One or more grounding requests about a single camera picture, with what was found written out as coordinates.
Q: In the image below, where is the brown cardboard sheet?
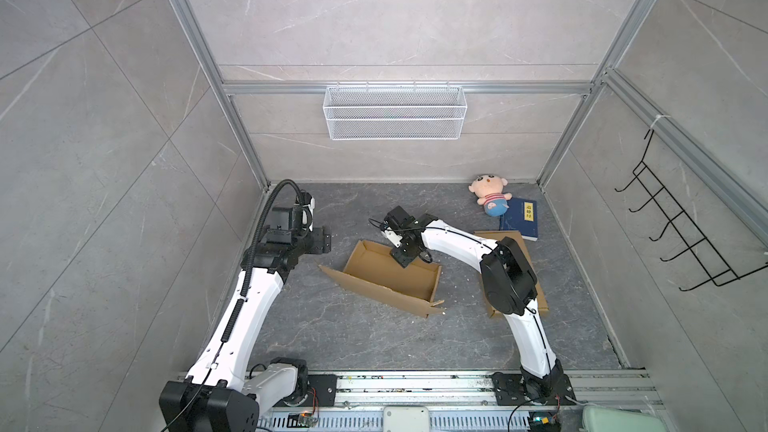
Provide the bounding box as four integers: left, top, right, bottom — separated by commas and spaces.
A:
319, 240, 445, 318

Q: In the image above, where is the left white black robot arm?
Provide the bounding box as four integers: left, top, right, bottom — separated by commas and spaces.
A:
159, 192, 331, 431

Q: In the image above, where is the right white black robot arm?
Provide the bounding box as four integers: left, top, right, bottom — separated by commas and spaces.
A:
369, 206, 564, 400

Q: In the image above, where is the white electrical box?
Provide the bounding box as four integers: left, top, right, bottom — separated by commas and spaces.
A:
382, 406, 431, 432

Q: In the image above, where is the plush doll striped shirt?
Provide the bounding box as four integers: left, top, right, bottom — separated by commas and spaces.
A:
468, 174, 512, 217

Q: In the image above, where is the dark blue book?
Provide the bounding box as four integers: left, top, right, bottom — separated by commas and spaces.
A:
499, 197, 539, 241

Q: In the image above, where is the pale green container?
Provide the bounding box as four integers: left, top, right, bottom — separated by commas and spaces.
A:
581, 405, 667, 432

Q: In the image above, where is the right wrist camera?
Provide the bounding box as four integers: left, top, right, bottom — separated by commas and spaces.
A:
381, 228, 402, 248

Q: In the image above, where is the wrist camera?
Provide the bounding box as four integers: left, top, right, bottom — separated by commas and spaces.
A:
381, 228, 402, 248
299, 190, 316, 231

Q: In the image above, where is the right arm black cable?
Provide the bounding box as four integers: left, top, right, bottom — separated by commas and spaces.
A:
368, 215, 559, 373

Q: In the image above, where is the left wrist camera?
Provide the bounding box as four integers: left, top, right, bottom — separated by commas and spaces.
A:
299, 190, 316, 231

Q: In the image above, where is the white wire mesh basket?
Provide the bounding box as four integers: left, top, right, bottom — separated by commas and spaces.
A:
323, 85, 468, 141

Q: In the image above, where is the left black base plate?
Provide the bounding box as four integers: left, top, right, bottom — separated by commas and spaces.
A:
276, 374, 339, 408

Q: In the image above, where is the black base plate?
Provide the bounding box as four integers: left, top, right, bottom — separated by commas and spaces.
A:
489, 372, 576, 406
276, 374, 339, 408

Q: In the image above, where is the aluminium mounting rail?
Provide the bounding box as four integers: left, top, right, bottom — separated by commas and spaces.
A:
314, 369, 665, 415

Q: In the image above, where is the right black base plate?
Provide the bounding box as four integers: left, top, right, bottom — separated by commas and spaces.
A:
489, 372, 576, 406

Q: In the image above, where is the black wire hook rack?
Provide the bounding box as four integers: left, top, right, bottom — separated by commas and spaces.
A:
614, 130, 767, 292

